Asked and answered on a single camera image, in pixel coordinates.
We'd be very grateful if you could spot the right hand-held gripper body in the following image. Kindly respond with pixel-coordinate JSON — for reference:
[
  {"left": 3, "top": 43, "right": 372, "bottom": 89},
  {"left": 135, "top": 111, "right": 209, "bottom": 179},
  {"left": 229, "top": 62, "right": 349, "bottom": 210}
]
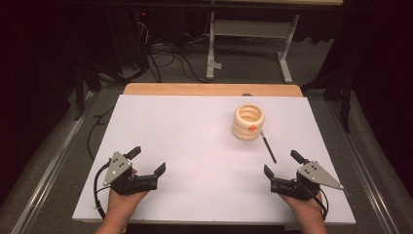
[{"left": 270, "top": 161, "right": 345, "bottom": 201}]

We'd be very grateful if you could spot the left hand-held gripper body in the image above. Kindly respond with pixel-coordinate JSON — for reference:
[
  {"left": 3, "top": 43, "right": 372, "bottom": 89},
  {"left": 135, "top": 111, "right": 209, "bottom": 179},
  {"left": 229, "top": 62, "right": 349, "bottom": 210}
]
[{"left": 102, "top": 151, "right": 159, "bottom": 196}]

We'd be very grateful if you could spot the black makeup brush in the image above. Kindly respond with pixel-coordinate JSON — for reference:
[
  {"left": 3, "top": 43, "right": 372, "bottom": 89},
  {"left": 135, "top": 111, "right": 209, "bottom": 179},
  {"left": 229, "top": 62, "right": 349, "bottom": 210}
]
[{"left": 259, "top": 130, "right": 278, "bottom": 165}]

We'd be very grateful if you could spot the cream ringed brush holder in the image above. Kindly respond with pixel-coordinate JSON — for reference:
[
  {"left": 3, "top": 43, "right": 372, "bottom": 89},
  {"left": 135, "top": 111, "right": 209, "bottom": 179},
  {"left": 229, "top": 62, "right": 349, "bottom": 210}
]
[{"left": 232, "top": 103, "right": 266, "bottom": 142}]

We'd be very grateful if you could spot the person's right hand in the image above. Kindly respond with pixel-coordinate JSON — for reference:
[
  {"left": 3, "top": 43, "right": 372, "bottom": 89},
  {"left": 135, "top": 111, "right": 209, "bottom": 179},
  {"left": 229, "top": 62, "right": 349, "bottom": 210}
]
[{"left": 280, "top": 190, "right": 326, "bottom": 220}]

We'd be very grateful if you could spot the person's left hand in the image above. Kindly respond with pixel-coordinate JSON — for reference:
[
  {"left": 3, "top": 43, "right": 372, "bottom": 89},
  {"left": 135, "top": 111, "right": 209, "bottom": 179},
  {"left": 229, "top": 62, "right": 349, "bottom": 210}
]
[{"left": 106, "top": 168, "right": 149, "bottom": 214}]

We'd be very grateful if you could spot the white board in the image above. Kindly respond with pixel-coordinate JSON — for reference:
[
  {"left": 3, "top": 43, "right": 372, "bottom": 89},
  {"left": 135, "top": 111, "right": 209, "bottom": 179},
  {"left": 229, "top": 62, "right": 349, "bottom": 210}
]
[{"left": 71, "top": 94, "right": 357, "bottom": 226}]

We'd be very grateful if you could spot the black metal stand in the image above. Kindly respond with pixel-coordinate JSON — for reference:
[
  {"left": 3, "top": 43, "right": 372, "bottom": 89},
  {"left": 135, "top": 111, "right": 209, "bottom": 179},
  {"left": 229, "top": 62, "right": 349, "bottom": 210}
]
[
  {"left": 73, "top": 59, "right": 102, "bottom": 122},
  {"left": 301, "top": 62, "right": 355, "bottom": 134}
]

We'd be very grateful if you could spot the wooden table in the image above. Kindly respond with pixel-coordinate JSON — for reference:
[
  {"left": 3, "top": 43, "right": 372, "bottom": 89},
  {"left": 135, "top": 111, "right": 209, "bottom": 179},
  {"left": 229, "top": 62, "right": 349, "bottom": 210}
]
[{"left": 123, "top": 82, "right": 304, "bottom": 98}]

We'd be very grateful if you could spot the black computer tower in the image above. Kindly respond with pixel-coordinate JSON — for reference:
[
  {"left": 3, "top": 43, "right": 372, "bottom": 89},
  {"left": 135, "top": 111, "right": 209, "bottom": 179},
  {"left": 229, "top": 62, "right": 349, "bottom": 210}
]
[{"left": 106, "top": 9, "right": 151, "bottom": 76}]

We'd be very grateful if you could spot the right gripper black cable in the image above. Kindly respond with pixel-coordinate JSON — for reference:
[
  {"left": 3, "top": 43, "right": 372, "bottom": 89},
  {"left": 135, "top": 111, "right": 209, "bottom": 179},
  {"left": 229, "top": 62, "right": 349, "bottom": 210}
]
[{"left": 303, "top": 182, "right": 330, "bottom": 221}]

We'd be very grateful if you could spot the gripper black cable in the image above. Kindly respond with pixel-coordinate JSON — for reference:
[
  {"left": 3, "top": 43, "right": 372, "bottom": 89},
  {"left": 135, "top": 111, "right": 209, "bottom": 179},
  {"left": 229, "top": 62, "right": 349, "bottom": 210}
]
[
  {"left": 93, "top": 160, "right": 113, "bottom": 219},
  {"left": 303, "top": 182, "right": 330, "bottom": 221}
]

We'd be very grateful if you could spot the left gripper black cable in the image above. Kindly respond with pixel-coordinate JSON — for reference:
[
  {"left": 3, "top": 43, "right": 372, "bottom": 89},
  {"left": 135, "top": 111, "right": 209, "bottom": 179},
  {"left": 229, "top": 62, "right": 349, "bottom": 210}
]
[{"left": 93, "top": 160, "right": 113, "bottom": 219}]

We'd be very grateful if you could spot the black floor cable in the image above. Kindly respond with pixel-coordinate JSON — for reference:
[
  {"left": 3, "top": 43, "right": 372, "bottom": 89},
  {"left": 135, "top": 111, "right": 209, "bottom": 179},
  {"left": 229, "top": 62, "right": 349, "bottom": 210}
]
[{"left": 86, "top": 106, "right": 115, "bottom": 162}]

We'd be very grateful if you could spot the metal floor rail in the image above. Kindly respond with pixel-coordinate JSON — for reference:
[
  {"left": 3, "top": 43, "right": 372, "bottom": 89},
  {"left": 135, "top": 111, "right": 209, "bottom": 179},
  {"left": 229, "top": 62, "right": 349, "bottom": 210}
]
[
  {"left": 325, "top": 99, "right": 401, "bottom": 234},
  {"left": 9, "top": 90, "right": 95, "bottom": 234}
]

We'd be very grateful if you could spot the bundle of floor cables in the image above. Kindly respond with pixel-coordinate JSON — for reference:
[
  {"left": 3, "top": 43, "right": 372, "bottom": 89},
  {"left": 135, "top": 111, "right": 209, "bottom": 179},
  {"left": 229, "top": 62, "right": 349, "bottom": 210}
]
[{"left": 134, "top": 19, "right": 210, "bottom": 84}]

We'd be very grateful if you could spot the white desk frame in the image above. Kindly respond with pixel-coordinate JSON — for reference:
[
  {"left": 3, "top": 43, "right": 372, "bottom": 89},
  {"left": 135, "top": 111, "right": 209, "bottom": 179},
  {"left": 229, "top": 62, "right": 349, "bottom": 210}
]
[{"left": 206, "top": 0, "right": 344, "bottom": 84}]

